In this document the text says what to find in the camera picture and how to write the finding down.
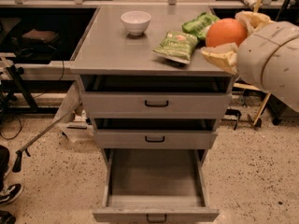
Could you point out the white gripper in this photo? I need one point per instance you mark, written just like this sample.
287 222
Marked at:
253 58

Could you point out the orange fruit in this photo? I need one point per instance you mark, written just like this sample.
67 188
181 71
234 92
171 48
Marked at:
226 31

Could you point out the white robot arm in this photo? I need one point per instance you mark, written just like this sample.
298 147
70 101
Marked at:
262 52

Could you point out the grey drawer cabinet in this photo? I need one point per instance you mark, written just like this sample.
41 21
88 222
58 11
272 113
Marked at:
111 60

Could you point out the grey top drawer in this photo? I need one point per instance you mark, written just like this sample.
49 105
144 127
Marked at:
155 105

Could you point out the grey drawer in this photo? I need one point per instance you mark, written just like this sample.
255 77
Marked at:
155 186
155 139
155 105

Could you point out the grey middle drawer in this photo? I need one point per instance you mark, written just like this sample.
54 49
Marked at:
155 139

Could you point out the grey bottom drawer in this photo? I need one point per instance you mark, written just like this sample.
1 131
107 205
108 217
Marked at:
155 186

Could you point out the green chip bag rear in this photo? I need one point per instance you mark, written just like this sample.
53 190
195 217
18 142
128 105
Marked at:
200 25

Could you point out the green chip bag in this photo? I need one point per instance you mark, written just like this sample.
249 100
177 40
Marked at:
177 46
200 25

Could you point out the green chip bag front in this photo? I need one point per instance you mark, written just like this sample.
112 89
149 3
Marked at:
177 46

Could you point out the white ceramic bowl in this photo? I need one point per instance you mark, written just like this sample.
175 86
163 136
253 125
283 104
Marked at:
136 22

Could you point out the dark box on shelf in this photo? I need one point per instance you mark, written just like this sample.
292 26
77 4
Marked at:
39 37

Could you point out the metal rod with black foot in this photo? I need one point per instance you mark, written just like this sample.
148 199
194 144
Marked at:
24 149

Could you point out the black white sneaker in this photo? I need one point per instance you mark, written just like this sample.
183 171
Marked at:
10 193

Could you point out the black shoe at corner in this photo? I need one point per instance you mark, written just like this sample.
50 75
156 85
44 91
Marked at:
6 218

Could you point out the wooden easel frame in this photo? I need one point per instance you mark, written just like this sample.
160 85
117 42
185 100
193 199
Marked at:
254 5

